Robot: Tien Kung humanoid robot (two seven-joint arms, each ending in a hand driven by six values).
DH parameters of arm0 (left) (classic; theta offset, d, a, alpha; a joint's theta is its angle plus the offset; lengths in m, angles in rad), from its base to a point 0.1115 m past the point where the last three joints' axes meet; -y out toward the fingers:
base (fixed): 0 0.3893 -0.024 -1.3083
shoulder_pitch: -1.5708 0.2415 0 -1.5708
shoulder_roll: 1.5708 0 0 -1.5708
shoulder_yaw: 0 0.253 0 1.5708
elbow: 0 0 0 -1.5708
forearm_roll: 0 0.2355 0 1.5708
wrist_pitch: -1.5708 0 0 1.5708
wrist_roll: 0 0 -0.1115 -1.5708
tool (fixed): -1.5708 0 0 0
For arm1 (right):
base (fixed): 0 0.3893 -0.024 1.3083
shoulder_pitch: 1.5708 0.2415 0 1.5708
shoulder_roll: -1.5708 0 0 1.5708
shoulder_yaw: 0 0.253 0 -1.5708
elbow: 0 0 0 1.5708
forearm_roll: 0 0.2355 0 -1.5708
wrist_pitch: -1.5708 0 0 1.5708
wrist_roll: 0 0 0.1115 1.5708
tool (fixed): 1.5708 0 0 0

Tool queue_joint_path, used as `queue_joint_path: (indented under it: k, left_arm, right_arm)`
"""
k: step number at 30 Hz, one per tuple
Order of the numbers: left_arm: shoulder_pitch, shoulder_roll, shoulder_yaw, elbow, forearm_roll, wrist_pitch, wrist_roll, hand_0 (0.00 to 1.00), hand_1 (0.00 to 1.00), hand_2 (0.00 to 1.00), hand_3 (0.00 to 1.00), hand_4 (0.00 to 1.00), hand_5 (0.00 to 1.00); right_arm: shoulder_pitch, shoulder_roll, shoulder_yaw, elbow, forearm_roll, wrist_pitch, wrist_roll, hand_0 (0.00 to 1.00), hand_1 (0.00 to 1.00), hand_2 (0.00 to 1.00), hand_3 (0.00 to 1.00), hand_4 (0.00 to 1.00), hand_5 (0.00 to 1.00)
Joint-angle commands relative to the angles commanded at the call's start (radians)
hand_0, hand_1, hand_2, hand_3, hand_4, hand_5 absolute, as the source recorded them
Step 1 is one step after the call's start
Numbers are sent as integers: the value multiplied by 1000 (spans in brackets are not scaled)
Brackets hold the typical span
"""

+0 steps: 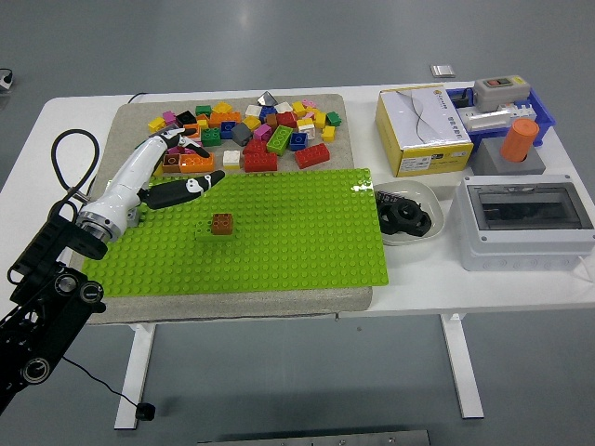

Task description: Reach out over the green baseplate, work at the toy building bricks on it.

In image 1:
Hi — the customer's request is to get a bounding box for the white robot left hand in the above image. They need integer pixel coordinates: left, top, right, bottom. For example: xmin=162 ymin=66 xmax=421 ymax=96
xmin=86 ymin=127 xmax=227 ymax=224

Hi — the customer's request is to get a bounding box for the orange long toy brick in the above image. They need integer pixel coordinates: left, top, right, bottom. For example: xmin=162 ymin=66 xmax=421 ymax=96
xmin=178 ymin=152 xmax=217 ymax=174
xmin=207 ymin=111 xmax=243 ymax=128

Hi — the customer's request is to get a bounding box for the light green long toy brick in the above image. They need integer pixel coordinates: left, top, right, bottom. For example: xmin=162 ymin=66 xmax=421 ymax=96
xmin=266 ymin=124 xmax=295 ymax=155
xmin=194 ymin=217 xmax=233 ymax=243

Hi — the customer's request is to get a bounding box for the grey square toy brick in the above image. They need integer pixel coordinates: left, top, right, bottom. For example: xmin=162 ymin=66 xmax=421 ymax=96
xmin=231 ymin=122 xmax=254 ymax=147

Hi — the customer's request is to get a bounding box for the red long toy brick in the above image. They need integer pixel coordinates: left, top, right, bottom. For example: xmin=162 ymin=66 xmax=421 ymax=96
xmin=294 ymin=142 xmax=332 ymax=170
xmin=243 ymin=152 xmax=279 ymax=174

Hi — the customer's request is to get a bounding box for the green studded baseplate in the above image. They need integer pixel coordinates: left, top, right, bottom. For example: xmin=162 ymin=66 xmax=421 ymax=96
xmin=82 ymin=166 xmax=390 ymax=297

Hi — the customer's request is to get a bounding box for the grey-brown mat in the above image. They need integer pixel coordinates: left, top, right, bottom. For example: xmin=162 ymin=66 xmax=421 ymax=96
xmin=86 ymin=92 xmax=374 ymax=326

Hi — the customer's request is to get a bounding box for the white table leg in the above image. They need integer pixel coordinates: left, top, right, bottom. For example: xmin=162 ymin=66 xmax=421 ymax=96
xmin=439 ymin=314 xmax=484 ymax=421
xmin=113 ymin=322 xmax=157 ymax=431

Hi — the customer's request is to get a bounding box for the black hex nut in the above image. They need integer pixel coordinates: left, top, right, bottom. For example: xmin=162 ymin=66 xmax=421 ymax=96
xmin=376 ymin=204 xmax=404 ymax=235
xmin=403 ymin=213 xmax=434 ymax=240
xmin=392 ymin=199 xmax=429 ymax=227

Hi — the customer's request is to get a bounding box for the white bowl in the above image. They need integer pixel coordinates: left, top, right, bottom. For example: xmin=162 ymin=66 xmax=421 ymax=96
xmin=373 ymin=179 xmax=446 ymax=247

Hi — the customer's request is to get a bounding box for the yellow and white cardboard box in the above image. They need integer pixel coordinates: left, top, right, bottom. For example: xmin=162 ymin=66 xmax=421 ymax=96
xmin=375 ymin=85 xmax=475 ymax=178

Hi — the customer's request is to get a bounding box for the black small component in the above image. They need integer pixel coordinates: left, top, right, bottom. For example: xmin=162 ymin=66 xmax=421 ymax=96
xmin=449 ymin=90 xmax=475 ymax=111

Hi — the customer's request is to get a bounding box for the white circuit breaker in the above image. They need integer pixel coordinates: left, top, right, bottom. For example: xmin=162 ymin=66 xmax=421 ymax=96
xmin=455 ymin=102 xmax=534 ymax=135

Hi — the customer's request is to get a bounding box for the grey block holder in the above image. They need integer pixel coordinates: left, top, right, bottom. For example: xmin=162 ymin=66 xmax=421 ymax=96
xmin=471 ymin=138 xmax=548 ymax=177

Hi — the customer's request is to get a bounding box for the white distribution box clear lid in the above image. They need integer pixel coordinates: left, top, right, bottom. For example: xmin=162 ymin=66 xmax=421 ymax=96
xmin=451 ymin=174 xmax=595 ymax=272

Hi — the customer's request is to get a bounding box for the orange cylinder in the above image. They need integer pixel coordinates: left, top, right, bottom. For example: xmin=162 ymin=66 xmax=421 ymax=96
xmin=500 ymin=117 xmax=541 ymax=164

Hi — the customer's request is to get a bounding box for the blue plastic bin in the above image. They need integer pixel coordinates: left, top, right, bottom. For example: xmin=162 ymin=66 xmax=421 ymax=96
xmin=446 ymin=85 xmax=558 ymax=148

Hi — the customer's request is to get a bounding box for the black cord with plug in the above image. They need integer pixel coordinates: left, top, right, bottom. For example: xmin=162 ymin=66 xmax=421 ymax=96
xmin=59 ymin=91 xmax=157 ymax=422

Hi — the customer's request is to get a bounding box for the grey push-button switch box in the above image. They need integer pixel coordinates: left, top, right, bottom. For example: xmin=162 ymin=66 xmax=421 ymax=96
xmin=472 ymin=75 xmax=532 ymax=113

